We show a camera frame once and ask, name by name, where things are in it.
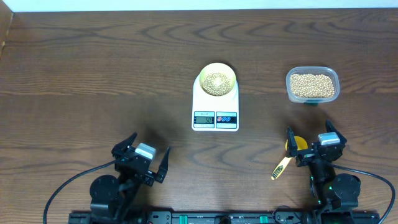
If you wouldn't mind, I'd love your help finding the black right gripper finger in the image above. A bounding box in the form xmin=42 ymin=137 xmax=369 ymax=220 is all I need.
xmin=325 ymin=119 xmax=347 ymax=143
xmin=287 ymin=127 xmax=298 ymax=157

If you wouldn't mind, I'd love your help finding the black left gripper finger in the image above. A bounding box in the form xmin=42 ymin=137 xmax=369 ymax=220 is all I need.
xmin=111 ymin=133 xmax=137 ymax=157
xmin=155 ymin=147 xmax=170 ymax=183

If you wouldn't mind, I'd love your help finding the yellow plastic scoop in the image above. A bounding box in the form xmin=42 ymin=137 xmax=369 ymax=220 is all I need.
xmin=271 ymin=136 xmax=308 ymax=180

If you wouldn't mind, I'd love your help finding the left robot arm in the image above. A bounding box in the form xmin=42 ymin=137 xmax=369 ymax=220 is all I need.
xmin=87 ymin=133 xmax=170 ymax=224

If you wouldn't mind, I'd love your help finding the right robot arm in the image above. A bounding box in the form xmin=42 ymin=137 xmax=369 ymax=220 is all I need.
xmin=287 ymin=120 xmax=381 ymax=223

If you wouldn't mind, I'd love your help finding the white digital kitchen scale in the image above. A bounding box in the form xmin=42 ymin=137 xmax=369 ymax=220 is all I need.
xmin=191 ymin=75 xmax=239 ymax=132

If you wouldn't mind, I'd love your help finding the yellow bowl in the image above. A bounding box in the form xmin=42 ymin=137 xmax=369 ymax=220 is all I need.
xmin=199 ymin=63 xmax=237 ymax=96

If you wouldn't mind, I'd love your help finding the clear container of soybeans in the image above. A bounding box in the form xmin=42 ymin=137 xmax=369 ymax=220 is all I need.
xmin=285 ymin=66 xmax=340 ymax=104

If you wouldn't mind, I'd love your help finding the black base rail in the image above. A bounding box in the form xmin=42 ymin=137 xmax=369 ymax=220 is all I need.
xmin=68 ymin=205 xmax=382 ymax=224

